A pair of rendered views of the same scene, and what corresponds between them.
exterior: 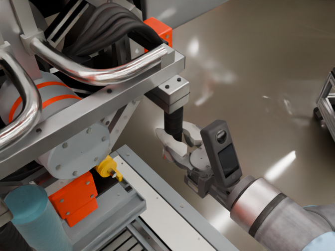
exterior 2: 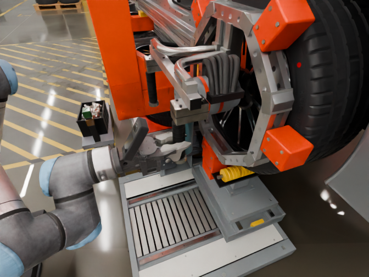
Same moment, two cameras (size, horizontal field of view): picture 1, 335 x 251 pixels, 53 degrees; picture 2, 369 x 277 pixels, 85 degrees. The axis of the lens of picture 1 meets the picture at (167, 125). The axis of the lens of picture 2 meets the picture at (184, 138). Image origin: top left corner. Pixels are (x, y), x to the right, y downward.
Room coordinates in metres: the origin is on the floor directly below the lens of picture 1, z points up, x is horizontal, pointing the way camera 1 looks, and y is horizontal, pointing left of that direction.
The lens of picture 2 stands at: (0.62, -0.40, 1.21)
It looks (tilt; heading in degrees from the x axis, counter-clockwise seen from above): 41 degrees down; 112
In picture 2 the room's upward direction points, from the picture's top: straight up
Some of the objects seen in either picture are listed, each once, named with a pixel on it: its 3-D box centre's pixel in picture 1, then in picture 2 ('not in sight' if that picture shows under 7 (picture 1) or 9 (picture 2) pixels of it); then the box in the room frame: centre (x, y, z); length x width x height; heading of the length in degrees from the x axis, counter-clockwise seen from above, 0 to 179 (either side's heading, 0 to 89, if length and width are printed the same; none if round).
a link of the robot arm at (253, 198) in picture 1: (254, 202); (106, 164); (0.29, -0.15, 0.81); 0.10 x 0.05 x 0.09; 133
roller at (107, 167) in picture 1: (85, 146); (246, 168); (0.65, 0.25, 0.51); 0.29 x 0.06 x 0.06; 43
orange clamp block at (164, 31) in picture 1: (149, 41); (284, 147); (0.72, 0.04, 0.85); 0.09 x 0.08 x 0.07; 133
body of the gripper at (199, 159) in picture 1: (218, 176); (137, 157); (0.35, -0.09, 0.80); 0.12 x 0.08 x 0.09; 43
